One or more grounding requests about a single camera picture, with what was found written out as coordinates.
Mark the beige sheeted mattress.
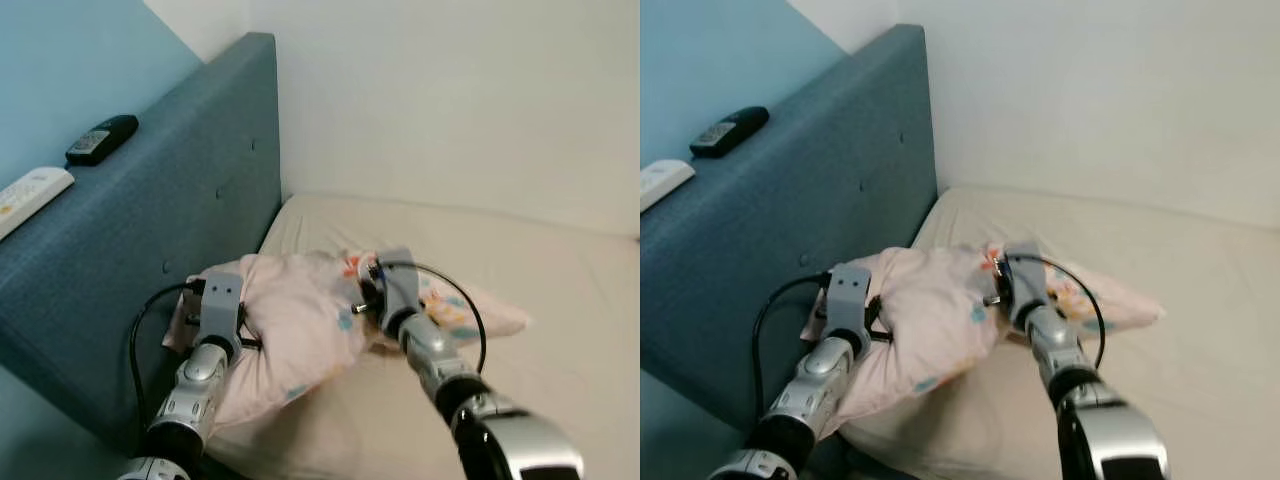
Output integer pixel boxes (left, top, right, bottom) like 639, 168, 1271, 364
200, 193, 641, 480
840, 185, 1280, 480

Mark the blue padded headboard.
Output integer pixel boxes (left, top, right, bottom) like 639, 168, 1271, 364
640, 24, 941, 431
0, 32, 283, 456

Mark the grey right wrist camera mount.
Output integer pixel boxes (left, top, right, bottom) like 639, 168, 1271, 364
375, 247, 426, 331
1003, 241, 1051, 321

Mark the black remote control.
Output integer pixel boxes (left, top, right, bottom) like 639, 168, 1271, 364
65, 114, 140, 167
689, 106, 771, 159

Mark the white remote control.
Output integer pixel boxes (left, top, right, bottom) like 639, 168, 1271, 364
640, 159, 696, 213
0, 166, 76, 241

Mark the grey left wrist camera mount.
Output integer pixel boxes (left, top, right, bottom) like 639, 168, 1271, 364
195, 270, 244, 346
825, 264, 873, 341

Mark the pink patterned pillow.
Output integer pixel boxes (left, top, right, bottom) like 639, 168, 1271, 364
800, 243, 1166, 426
163, 250, 531, 433

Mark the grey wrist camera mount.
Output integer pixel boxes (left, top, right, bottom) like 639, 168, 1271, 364
825, 264, 873, 341
1003, 241, 1051, 321
195, 270, 244, 346
375, 247, 426, 331

